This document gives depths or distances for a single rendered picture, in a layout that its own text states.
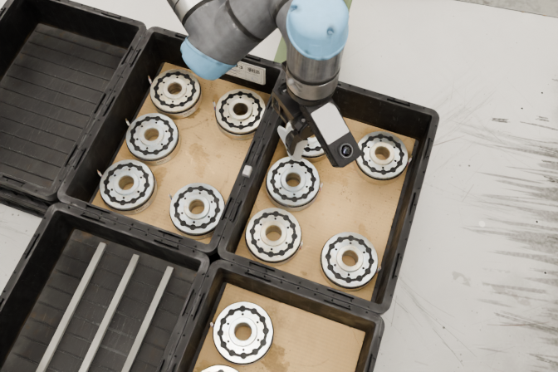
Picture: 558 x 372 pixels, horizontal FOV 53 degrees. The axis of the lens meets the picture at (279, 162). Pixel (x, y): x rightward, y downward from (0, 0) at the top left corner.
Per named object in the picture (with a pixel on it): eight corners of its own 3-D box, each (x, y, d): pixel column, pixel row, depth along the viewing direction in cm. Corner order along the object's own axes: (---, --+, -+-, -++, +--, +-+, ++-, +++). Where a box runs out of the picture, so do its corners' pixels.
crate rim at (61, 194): (152, 31, 116) (149, 23, 114) (290, 72, 112) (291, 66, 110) (57, 203, 100) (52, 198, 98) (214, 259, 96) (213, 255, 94)
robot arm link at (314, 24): (333, -27, 70) (363, 24, 67) (325, 28, 80) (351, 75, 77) (274, -9, 69) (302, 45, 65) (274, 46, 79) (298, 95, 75)
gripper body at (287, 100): (308, 87, 95) (313, 44, 84) (338, 124, 92) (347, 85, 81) (270, 109, 93) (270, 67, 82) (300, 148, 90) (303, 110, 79)
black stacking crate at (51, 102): (39, 22, 128) (18, -13, 118) (159, 58, 124) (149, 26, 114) (-60, 173, 113) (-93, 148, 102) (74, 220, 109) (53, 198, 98)
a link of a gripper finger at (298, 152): (281, 139, 101) (291, 108, 94) (299, 163, 99) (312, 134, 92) (266, 145, 100) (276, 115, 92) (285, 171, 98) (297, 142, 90)
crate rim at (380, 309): (384, 319, 92) (388, 316, 90) (214, 259, 96) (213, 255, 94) (438, 117, 108) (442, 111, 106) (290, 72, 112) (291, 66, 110)
